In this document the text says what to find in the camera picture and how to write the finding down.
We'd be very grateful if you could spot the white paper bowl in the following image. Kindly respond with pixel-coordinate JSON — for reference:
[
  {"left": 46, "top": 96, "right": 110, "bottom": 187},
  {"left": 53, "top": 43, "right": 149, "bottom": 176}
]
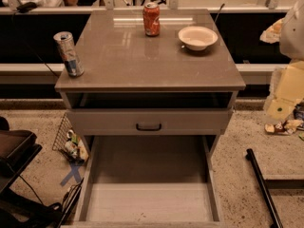
[{"left": 179, "top": 27, "right": 218, "bottom": 51}]

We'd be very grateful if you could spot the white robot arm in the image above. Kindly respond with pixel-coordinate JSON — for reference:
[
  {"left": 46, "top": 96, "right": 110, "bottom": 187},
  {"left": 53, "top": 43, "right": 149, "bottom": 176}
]
[{"left": 280, "top": 0, "right": 304, "bottom": 60}]

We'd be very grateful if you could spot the orange soda can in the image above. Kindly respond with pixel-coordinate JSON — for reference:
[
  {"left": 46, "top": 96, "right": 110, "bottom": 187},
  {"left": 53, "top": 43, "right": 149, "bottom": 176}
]
[{"left": 142, "top": 2, "right": 161, "bottom": 36}]

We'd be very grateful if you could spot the silver blue redbull can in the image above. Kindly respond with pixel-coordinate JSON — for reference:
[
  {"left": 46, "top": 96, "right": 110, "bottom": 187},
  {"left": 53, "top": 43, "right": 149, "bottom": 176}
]
[{"left": 53, "top": 31, "right": 84, "bottom": 77}]

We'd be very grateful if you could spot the grey cabinet table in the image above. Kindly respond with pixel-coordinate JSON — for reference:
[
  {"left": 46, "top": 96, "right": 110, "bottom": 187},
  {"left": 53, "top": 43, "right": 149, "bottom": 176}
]
[{"left": 55, "top": 9, "right": 245, "bottom": 149}]

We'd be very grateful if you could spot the closed grey drawer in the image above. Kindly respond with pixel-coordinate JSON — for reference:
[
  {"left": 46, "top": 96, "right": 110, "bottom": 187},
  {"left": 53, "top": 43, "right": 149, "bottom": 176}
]
[{"left": 66, "top": 109, "right": 232, "bottom": 136}]

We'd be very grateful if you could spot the open grey bottom drawer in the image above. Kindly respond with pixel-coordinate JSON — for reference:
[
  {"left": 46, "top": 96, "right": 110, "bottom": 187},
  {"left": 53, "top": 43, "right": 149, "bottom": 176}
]
[{"left": 63, "top": 136, "right": 227, "bottom": 228}]

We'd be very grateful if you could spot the blue tape cross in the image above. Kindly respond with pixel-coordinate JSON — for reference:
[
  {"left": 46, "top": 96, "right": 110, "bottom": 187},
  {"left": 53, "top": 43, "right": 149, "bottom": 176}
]
[{"left": 60, "top": 163, "right": 82, "bottom": 186}]

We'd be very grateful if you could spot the crumpled snack wrapper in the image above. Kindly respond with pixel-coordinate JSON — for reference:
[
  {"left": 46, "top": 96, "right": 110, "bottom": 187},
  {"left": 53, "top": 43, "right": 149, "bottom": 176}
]
[{"left": 264, "top": 120, "right": 303, "bottom": 135}]

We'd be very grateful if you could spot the black tray stand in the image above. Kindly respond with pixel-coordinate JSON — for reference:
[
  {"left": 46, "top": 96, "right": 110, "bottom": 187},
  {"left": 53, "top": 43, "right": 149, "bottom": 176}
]
[{"left": 0, "top": 117, "right": 62, "bottom": 228}]

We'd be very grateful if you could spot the black metal bar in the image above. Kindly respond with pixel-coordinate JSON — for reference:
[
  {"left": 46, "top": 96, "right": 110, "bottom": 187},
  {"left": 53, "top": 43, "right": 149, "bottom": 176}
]
[{"left": 245, "top": 148, "right": 283, "bottom": 228}]

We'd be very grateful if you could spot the black drawer handle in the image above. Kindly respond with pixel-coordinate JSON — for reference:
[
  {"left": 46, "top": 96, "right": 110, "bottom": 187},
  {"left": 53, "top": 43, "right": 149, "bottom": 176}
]
[{"left": 136, "top": 123, "right": 162, "bottom": 132}]

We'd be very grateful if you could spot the wire mesh trash basket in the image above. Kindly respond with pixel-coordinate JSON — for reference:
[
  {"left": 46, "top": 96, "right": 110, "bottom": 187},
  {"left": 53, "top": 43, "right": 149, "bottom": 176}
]
[{"left": 52, "top": 115, "right": 88, "bottom": 163}]

